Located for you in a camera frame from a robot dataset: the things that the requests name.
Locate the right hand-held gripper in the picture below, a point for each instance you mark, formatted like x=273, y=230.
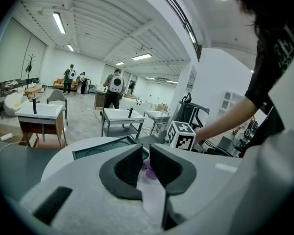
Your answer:
x=183, y=141

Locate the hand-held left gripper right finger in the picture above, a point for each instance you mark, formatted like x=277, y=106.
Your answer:
x=205, y=180

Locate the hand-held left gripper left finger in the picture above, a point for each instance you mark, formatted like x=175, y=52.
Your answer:
x=88, y=192

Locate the purple thin object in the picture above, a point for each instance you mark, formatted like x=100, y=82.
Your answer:
x=149, y=170

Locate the dark green tray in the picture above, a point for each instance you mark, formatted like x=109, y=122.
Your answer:
x=100, y=148

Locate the person's right forearm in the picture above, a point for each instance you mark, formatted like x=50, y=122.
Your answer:
x=225, y=121

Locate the black office chair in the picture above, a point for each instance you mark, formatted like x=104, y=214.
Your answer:
x=192, y=110

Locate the white arched shelf cabinet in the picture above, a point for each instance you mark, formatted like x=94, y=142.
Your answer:
x=230, y=103

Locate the black faucet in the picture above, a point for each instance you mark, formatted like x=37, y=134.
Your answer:
x=130, y=112
x=35, y=105

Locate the fluorescent ceiling tube light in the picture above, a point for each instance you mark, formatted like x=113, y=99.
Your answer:
x=59, y=23
x=119, y=63
x=70, y=47
x=171, y=81
x=142, y=56
x=150, y=78

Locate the white bathtub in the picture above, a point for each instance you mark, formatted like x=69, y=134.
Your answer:
x=134, y=104

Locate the white sink grey metal stand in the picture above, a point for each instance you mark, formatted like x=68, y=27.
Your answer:
x=122, y=116

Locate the white sink wooden cabinet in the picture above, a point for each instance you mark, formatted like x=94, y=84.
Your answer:
x=40, y=120

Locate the brown wooden counter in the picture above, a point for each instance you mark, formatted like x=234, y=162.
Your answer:
x=99, y=100

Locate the white power strip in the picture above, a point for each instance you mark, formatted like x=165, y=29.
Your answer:
x=6, y=137

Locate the grey shell chair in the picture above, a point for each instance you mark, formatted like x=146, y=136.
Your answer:
x=56, y=97

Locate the black glass cabinet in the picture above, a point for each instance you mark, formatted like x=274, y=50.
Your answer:
x=87, y=86

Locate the person's black printed T-shirt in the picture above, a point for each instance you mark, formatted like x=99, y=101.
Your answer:
x=272, y=77

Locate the orange sofa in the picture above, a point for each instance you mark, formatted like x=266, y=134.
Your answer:
x=58, y=84

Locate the white round lounge chair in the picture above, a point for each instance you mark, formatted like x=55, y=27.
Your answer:
x=16, y=104

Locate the wooden coffee table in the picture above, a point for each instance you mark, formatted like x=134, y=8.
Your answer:
x=33, y=90

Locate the black balcony railing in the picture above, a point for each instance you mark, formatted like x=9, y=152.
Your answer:
x=183, y=18

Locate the black low shelf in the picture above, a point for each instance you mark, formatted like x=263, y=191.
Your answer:
x=11, y=86

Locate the black coat rack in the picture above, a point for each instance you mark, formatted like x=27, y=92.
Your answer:
x=30, y=67

